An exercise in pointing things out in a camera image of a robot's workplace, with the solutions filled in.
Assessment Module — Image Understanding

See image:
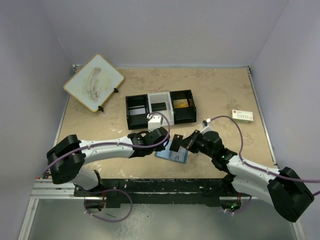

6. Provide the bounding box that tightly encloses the gold card in tray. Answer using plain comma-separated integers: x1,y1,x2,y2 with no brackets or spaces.
173,99,189,109

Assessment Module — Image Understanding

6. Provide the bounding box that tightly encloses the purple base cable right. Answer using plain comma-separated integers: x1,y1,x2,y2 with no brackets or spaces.
223,193,253,216

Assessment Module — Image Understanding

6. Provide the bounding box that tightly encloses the blue leather card holder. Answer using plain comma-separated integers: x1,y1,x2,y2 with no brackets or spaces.
154,140,188,164

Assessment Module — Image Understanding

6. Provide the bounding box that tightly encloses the black VIP credit card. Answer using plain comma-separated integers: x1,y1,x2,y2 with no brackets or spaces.
169,134,184,152

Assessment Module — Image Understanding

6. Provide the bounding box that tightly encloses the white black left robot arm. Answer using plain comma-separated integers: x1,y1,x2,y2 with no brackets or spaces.
46,127,170,192

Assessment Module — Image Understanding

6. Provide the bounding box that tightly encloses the black and white tray organizer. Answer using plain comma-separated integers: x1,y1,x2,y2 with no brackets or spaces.
125,89,197,130

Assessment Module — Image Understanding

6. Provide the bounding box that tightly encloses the small white card box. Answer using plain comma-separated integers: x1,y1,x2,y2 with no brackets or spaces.
230,109,254,123

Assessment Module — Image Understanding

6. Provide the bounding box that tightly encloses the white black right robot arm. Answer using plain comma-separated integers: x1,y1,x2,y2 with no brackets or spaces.
177,130,315,223

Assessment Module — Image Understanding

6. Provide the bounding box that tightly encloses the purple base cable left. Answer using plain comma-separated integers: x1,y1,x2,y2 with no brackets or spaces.
83,188,133,222

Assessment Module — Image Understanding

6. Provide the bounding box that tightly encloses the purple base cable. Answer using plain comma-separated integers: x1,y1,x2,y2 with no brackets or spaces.
83,188,133,222
223,193,253,216

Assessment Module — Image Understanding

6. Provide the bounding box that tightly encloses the white card in tray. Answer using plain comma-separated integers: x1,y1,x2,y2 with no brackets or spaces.
129,107,146,116

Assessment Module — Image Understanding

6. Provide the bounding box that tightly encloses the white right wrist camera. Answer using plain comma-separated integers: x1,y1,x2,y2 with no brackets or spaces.
200,118,213,135

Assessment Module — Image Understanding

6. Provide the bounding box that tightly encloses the yellow-framed whiteboard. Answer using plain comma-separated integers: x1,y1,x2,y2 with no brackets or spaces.
63,54,125,113

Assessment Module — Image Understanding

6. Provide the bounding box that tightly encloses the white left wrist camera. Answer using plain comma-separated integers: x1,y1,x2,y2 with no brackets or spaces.
147,114,163,132

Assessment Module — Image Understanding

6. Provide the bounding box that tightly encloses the black card in tray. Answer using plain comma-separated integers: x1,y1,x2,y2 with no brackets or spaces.
151,102,167,112

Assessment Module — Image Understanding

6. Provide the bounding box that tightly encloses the black whiteboard stand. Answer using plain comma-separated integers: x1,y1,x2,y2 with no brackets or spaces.
98,87,119,112

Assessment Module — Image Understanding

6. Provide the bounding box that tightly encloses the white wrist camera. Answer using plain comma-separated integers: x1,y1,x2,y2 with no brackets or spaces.
147,114,163,132
200,118,213,135

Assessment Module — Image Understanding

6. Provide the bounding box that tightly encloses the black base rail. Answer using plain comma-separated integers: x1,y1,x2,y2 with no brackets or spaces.
73,177,252,208

